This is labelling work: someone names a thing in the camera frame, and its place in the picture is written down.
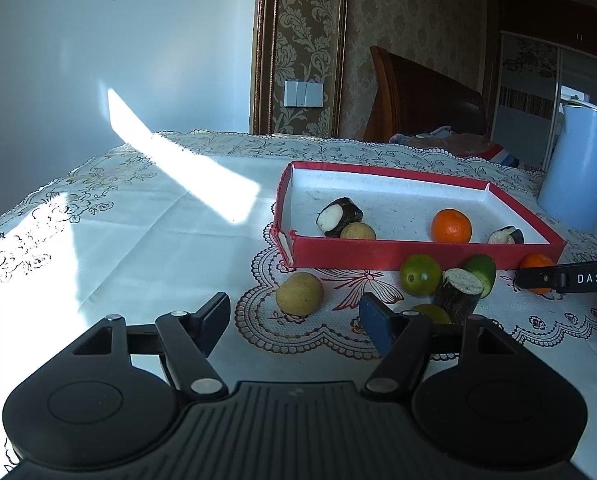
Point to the white wall switch panel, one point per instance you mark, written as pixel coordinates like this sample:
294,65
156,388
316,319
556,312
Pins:
303,94

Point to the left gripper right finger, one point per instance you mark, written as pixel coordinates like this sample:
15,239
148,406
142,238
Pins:
402,341

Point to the orange mandarin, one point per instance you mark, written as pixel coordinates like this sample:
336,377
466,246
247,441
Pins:
537,274
451,226

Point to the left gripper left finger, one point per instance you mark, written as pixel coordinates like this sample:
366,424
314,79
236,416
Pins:
187,340

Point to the dark sugarcane piece tall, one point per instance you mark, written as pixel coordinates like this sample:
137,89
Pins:
458,294

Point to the floral lace tablecloth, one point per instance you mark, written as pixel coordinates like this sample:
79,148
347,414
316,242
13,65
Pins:
143,232

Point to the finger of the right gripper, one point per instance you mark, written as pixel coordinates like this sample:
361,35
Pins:
576,278

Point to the green cucumber chunk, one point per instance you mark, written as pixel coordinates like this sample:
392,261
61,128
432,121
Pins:
484,268

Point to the light blue electric kettle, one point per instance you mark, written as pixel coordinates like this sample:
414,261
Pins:
569,190

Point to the tan longan fruit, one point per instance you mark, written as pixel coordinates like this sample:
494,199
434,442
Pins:
300,295
358,231

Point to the green tomato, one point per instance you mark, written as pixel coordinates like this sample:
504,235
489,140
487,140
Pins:
420,275
437,314

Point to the red shallow cardboard tray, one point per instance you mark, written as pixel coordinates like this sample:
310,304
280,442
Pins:
400,206

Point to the wooden bed headboard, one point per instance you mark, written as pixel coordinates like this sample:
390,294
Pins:
413,99

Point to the dark sugarcane piece round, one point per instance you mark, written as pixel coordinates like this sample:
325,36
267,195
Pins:
337,215

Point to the sliding wardrobe doors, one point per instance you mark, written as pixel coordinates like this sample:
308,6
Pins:
535,79

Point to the bedding pile on bed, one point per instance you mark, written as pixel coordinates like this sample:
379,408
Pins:
462,145

